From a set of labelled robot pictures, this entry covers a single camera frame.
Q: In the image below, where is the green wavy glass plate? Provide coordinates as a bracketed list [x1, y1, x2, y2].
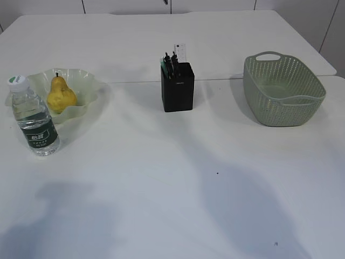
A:
[5, 68, 99, 125]

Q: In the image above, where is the yellow pear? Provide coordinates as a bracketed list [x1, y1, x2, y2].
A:
[47, 72, 78, 114]

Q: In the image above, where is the black square pen holder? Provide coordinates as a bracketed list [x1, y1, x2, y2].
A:
[161, 63, 195, 112]

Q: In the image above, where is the mint green pen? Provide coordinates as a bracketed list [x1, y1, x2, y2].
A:
[160, 57, 169, 78]

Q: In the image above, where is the black gel pen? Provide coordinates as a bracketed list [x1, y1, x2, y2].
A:
[171, 51, 181, 78]
[164, 52, 174, 79]

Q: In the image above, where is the green plastic woven basket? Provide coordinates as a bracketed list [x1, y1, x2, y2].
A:
[243, 51, 326, 127]

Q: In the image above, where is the transparent plastic ruler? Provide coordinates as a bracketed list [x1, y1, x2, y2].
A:
[174, 43, 187, 63]

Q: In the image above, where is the clear water bottle green label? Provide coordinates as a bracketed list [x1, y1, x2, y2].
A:
[7, 75, 60, 156]

